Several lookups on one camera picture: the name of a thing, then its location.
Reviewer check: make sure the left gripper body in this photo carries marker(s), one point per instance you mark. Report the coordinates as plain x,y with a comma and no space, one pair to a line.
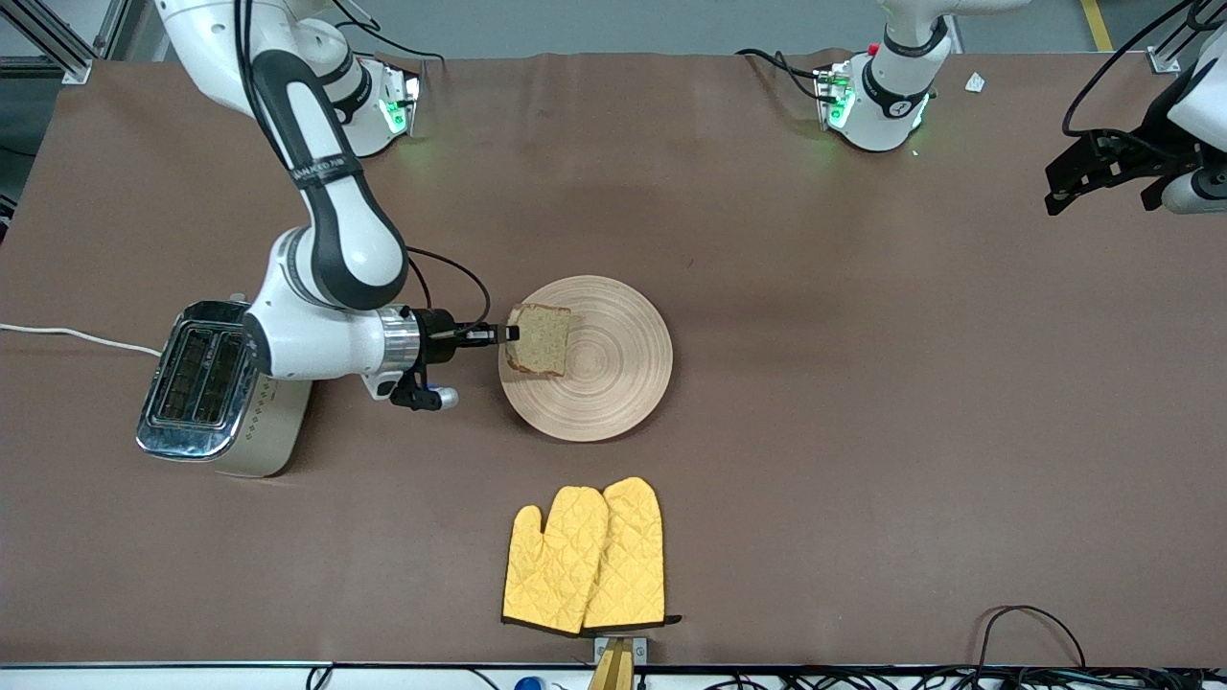
1137,151

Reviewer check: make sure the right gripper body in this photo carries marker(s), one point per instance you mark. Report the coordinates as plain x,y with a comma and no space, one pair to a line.
438,335

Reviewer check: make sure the slice of brown toast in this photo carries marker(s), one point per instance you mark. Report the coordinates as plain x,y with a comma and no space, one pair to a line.
542,340

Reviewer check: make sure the round light wooden plate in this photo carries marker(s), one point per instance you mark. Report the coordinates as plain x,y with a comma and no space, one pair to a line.
613,383

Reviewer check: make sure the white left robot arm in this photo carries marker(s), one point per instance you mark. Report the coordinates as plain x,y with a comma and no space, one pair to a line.
887,115

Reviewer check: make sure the green-lit arm base connector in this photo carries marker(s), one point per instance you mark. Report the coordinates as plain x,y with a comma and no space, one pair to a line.
834,96
398,101

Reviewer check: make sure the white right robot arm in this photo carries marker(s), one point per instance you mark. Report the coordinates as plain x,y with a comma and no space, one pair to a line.
335,220

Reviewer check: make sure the small white paper scrap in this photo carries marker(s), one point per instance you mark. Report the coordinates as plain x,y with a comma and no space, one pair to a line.
975,82

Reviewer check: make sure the yellow quilted oven mitt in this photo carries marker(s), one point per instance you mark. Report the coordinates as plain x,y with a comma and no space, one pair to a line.
551,575
633,556

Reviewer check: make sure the cream and chrome toaster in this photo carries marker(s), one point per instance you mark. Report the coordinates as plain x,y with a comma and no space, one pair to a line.
192,431

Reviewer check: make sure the brown table cover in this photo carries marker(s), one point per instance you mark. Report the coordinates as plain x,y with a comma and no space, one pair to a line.
863,383

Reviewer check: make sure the aluminium frame profile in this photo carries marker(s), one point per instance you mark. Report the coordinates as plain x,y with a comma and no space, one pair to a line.
53,43
1162,59

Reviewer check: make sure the wooden block with metal bracket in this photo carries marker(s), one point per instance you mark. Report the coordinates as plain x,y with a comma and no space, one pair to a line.
613,671

